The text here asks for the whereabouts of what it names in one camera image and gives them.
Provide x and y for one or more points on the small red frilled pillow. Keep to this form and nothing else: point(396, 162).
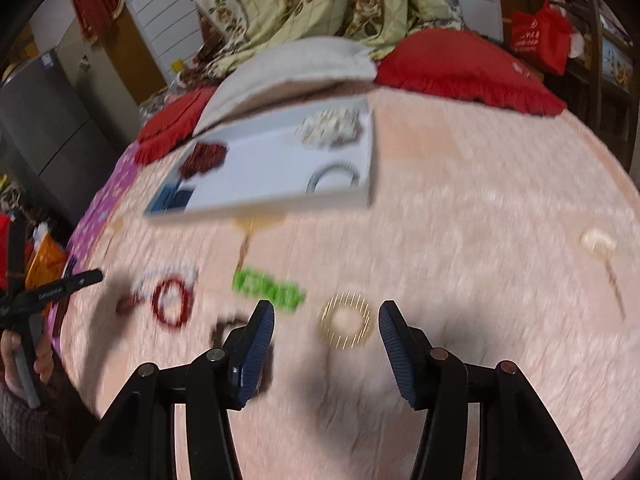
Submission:
point(170, 120)

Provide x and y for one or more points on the large red frilled pillow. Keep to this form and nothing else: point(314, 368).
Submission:
point(460, 70)

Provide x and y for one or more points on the white pillow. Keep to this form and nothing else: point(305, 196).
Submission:
point(290, 65)

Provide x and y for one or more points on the orange bag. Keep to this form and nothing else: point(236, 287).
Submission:
point(45, 265)

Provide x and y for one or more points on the person's left hand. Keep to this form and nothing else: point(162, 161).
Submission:
point(45, 357)

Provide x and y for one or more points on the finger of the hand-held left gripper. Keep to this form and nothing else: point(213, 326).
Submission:
point(85, 278)

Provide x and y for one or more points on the white rectangular tray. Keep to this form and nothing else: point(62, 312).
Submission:
point(260, 160)

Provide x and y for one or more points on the dark wooden chair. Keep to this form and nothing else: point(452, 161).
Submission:
point(595, 60)

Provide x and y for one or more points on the white slatted headboard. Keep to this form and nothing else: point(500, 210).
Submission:
point(155, 10)

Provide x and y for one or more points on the purple patterned sheet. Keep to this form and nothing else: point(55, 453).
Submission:
point(105, 200)

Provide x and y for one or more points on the grey refrigerator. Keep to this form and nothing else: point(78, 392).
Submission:
point(45, 110)

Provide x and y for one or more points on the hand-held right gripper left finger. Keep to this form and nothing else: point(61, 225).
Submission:
point(255, 350)

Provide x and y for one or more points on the blue hair claw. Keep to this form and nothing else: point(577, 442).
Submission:
point(172, 197)

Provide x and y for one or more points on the brown wooden door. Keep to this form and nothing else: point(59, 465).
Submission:
point(145, 55)

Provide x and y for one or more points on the clear plastic wrap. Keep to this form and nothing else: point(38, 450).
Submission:
point(155, 105)

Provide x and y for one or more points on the red shopping bag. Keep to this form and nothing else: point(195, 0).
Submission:
point(537, 35)

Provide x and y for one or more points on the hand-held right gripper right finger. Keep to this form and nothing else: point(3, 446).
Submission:
point(397, 355)

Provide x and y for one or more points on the red dotted scrunchie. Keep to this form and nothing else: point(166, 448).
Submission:
point(202, 157)

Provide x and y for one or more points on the cream dotted scrunchie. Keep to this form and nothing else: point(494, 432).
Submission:
point(330, 127)

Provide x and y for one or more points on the person's left forearm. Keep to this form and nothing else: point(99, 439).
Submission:
point(25, 435)

